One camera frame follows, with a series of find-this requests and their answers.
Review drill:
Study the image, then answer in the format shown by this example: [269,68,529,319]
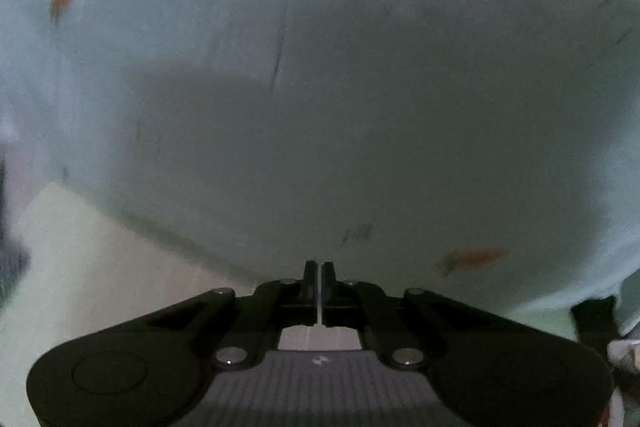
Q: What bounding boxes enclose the white carrot-print storage bag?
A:
[1,0,639,312]

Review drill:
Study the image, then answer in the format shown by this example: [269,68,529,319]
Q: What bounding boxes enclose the black object at mat edge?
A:
[570,296,620,359]

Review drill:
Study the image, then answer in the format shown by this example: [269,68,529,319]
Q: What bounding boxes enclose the dark striped cloth pile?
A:
[0,161,30,306]

